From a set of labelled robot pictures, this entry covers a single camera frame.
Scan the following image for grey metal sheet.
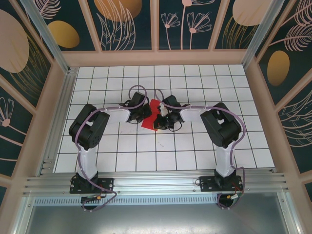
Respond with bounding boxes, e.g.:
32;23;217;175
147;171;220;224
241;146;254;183
14;192;300;234

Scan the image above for dark panel with pink flowers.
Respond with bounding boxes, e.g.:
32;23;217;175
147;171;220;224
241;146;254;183
157;0;221;51

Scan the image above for dark panel with gold circle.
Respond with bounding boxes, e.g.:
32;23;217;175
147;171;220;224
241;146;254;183
87;0;153;52

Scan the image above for dark panel with gold oval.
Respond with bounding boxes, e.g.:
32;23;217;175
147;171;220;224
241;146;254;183
29;0;101;52

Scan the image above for dark panel, gold oval, feather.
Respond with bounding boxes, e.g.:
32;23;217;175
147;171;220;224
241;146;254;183
255;0;312;107

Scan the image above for dark panel with pink leaves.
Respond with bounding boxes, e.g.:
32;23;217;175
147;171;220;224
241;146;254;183
275;73;312;176

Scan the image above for dark panel with pink circle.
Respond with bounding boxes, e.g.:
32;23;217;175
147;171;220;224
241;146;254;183
214;0;269;51

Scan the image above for dark panel with single flower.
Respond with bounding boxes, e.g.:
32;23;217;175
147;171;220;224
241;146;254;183
0;84;34;177

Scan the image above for dark panel, large pink circle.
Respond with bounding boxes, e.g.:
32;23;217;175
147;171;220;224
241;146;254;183
0;0;54;109

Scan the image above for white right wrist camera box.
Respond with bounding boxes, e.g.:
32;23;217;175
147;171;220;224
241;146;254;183
157;103;169;116

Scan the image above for aluminium mounting rail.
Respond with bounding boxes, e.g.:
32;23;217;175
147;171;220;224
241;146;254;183
23;172;292;197

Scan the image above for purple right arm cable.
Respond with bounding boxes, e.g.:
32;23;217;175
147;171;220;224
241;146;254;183
155;89;246;210

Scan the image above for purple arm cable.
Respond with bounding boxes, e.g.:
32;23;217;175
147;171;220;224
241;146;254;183
155;89;246;210
74;84;150;212

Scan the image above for perforated cable duct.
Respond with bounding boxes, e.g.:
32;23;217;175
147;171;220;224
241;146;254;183
33;196;220;206

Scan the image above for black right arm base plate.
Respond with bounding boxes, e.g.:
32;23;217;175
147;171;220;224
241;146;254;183
199;175;244;192

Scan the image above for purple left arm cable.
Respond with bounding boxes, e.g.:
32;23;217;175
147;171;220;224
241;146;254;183
74;84;150;212

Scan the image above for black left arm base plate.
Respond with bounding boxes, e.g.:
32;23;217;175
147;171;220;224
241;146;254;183
70;177;115;195

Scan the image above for aluminium side rail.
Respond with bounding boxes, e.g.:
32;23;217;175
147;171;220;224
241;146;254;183
36;68;78;177

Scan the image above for aluminium corner post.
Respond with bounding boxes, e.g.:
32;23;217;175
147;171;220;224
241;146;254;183
241;0;286;71
19;0;71;75

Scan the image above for aluminium frame upright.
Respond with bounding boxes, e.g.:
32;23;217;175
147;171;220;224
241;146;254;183
11;195;35;234
277;192;304;234

